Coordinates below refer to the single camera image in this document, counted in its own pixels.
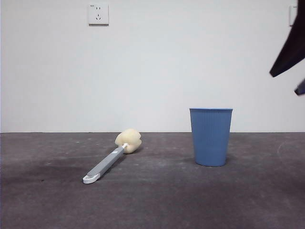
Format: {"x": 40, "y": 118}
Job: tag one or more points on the blue ribbed plastic cup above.
{"x": 210, "y": 138}

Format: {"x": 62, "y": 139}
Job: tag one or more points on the white wall socket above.
{"x": 292, "y": 15}
{"x": 98, "y": 14}

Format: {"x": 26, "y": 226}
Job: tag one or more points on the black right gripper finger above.
{"x": 301, "y": 89}
{"x": 294, "y": 47}

